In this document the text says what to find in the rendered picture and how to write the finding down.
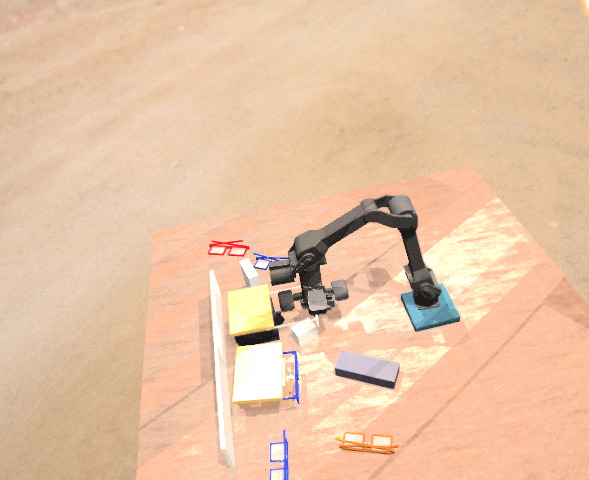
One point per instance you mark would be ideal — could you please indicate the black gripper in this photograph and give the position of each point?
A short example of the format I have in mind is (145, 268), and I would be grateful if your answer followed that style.
(286, 299)

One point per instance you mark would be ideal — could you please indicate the orange-framed glasses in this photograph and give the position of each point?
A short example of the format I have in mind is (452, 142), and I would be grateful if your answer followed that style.
(379, 444)

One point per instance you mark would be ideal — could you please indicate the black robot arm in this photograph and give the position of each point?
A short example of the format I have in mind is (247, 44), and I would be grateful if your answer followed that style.
(307, 253)

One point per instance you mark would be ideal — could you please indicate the white rectangular panel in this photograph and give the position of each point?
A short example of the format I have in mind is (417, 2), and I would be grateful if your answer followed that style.
(225, 420)

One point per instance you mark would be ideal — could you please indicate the red glasses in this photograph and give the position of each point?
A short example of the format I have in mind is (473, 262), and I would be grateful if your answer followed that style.
(235, 250)

